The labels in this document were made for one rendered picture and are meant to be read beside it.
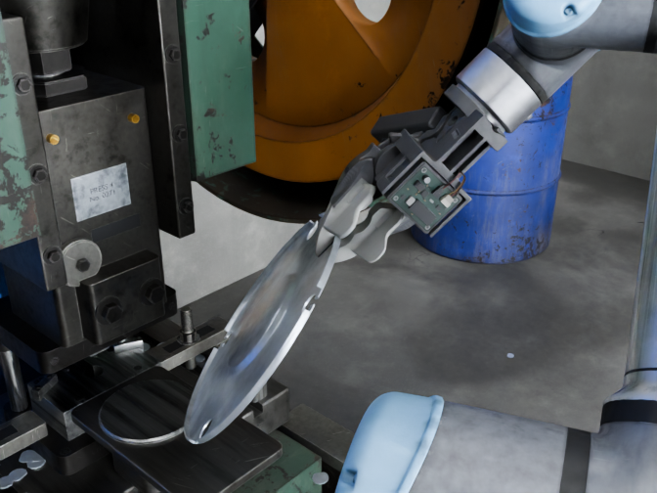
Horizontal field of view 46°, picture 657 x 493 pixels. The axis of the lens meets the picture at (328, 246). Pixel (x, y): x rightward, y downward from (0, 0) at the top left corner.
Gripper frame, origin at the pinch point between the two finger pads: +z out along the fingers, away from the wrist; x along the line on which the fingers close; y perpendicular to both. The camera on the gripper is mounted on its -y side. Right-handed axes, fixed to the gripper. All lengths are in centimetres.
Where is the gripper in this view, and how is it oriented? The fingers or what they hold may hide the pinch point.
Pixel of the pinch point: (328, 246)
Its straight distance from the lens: 78.9
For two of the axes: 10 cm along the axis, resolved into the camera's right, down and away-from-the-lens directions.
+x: 7.0, 5.8, 4.2
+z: -7.0, 6.9, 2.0
